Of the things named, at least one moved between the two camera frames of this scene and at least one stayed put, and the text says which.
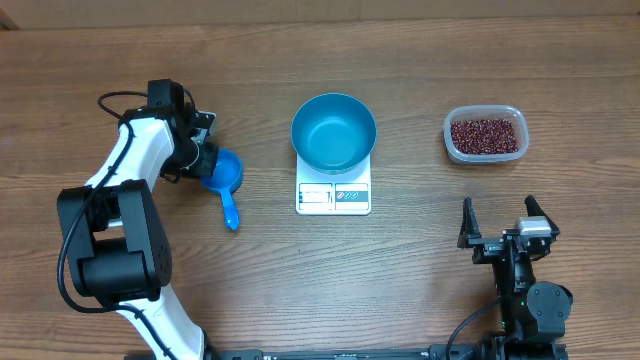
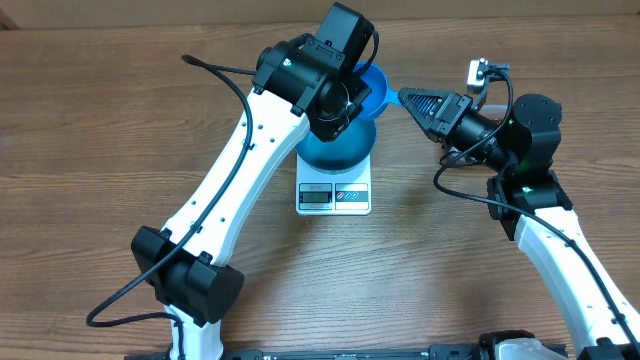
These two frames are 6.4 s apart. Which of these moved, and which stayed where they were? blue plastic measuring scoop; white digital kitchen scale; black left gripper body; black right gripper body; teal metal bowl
Moved: black left gripper body; blue plastic measuring scoop; black right gripper body
Stayed: teal metal bowl; white digital kitchen scale
